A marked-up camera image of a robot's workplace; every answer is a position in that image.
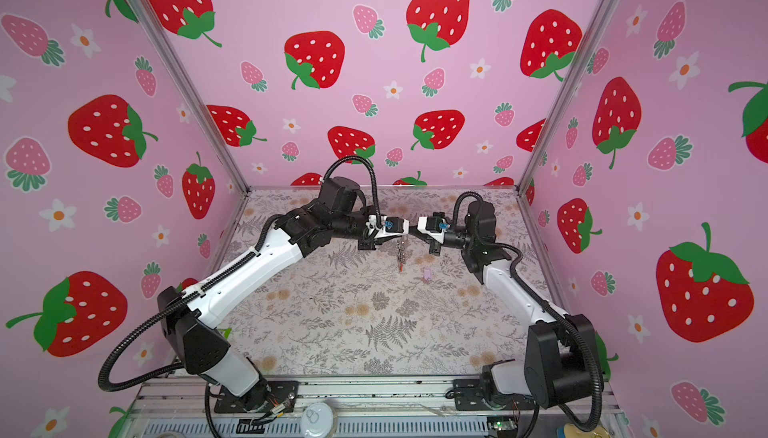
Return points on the keyring with strap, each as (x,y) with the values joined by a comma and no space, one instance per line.
(401,249)

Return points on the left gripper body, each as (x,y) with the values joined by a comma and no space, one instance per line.
(364,244)

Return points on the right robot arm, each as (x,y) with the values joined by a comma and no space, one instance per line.
(561,367)

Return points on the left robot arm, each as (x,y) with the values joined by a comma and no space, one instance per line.
(190,318)

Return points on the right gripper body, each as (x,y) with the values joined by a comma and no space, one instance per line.
(435,248)

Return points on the aluminium front rail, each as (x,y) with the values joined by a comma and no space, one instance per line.
(181,395)

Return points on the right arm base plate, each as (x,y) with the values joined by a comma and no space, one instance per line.
(469,394)

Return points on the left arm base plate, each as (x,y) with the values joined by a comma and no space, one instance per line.
(263,398)

